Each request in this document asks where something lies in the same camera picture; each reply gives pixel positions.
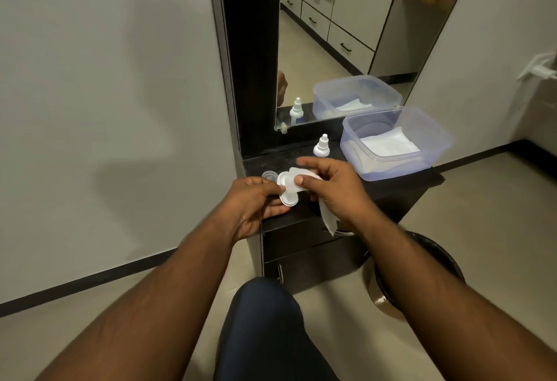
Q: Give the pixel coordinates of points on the person's left hand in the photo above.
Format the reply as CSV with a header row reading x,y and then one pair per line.
x,y
248,206

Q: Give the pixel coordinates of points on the person's right hand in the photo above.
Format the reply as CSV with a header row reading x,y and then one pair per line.
x,y
344,193

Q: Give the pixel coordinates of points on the white tissue sheet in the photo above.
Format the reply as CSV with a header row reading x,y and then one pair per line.
x,y
328,220

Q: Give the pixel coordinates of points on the translucent lens case cap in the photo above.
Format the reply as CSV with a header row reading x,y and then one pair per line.
x,y
270,173

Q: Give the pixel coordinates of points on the white contact lens case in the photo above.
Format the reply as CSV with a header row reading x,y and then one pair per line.
x,y
287,196

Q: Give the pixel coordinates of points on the small solution dropper bottle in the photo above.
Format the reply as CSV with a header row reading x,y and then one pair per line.
x,y
322,148

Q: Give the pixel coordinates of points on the person's left forearm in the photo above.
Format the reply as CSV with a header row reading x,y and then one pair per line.
x,y
143,307

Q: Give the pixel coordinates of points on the person's right forearm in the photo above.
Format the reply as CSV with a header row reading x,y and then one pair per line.
x,y
457,307

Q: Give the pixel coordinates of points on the clear plastic container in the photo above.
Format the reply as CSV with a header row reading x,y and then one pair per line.
x,y
383,172

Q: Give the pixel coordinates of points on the stack of white tissues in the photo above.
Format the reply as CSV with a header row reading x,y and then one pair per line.
x,y
389,143

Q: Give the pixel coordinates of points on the black dresser cabinet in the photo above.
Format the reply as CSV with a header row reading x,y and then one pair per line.
x,y
304,263

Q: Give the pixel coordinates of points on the trash bin with black liner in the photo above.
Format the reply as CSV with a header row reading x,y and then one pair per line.
x,y
439,254

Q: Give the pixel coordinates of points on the dark blue trousers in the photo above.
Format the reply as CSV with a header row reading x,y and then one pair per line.
x,y
265,333

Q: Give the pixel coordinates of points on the dresser mirror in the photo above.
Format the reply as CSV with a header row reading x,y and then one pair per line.
x,y
304,59

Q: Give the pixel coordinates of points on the white wall charger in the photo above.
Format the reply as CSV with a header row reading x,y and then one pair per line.
x,y
541,72

